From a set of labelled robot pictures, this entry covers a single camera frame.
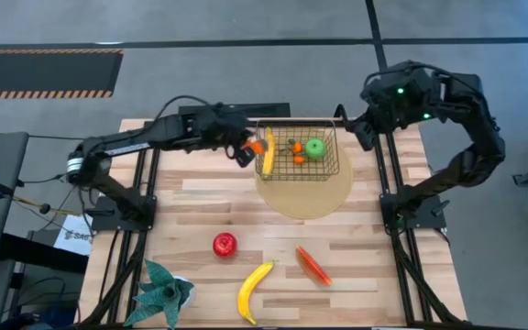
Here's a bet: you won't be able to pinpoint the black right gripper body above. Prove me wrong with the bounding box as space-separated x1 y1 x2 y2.
359 68 433 132

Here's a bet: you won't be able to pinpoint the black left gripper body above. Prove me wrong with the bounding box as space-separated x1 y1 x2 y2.
189 105 252 150

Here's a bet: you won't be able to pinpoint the single small tangerine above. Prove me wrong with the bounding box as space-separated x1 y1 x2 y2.
244 139 268 156

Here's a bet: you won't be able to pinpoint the yellow banana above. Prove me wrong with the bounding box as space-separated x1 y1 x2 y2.
261 126 277 178
236 259 277 327

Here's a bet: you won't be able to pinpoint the green apple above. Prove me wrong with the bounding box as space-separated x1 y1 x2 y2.
304 137 328 161

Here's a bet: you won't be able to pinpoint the tangerine pair with green leaves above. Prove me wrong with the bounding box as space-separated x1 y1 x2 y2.
285 138 307 166

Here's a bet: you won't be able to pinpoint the red apple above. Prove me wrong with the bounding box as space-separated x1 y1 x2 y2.
212 231 239 259

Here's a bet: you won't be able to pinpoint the watermelon slice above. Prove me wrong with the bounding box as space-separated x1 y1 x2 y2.
294 244 335 288

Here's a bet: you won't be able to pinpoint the round woven placemat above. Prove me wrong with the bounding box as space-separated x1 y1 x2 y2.
254 137 355 221

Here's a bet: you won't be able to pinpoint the green plant in white pot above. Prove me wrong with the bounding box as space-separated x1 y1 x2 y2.
123 258 197 330

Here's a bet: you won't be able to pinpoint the white paper sign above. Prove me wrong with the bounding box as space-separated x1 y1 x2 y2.
52 214 94 257

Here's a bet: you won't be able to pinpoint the black floor mat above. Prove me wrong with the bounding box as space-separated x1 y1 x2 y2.
0 48 125 100

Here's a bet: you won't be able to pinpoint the black frame crossbar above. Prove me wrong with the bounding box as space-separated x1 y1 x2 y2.
177 102 292 118

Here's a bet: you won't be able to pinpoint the black aluminium frame rails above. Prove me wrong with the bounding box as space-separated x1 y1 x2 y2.
78 146 160 327
373 132 469 327

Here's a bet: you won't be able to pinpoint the wire basket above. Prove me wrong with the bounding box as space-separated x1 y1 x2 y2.
254 117 341 182

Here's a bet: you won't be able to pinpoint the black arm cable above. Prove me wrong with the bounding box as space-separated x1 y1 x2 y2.
153 94 215 121

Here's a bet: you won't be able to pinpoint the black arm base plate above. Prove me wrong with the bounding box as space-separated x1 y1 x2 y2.
379 192 447 231
92 195 158 232

